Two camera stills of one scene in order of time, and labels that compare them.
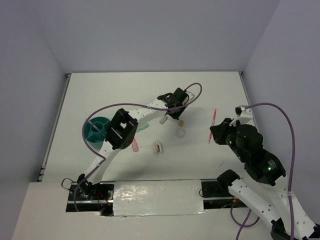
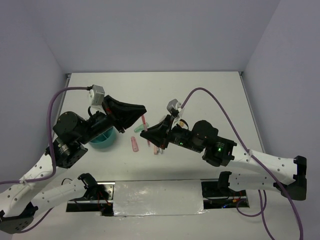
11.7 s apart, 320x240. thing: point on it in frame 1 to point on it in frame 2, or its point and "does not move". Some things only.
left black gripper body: [176, 113] to [98, 123]
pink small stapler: [157, 147] does not move
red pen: [213, 124] to [145, 128]
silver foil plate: [158, 198] does not move
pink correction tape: [135, 146] does not move
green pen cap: [142, 127] does not move
